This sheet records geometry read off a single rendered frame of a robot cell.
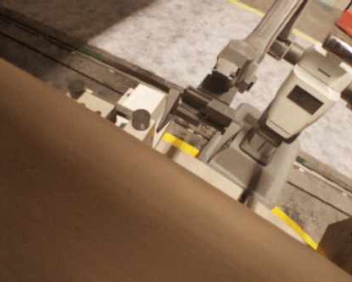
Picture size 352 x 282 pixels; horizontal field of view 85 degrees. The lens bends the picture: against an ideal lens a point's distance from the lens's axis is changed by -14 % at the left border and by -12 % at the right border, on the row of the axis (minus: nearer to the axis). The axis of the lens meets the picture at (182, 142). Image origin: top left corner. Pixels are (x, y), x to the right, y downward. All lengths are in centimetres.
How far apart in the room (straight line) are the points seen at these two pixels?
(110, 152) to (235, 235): 11
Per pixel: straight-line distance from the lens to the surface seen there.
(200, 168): 112
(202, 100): 39
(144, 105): 110
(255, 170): 131
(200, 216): 17
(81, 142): 19
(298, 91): 100
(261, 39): 52
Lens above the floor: 129
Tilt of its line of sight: 56 degrees down
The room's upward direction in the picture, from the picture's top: 20 degrees clockwise
